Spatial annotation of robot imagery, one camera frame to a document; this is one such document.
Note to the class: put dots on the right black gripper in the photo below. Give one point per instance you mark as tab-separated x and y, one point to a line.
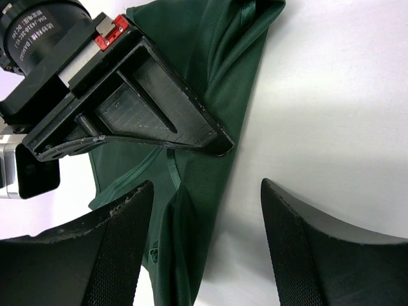
88	81

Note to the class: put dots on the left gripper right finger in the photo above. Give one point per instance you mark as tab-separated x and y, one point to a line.
318	259

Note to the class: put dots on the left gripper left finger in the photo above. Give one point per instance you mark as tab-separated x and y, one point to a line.
92	260

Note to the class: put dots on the dark green cloth napkin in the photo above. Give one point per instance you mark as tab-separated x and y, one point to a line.
216	46

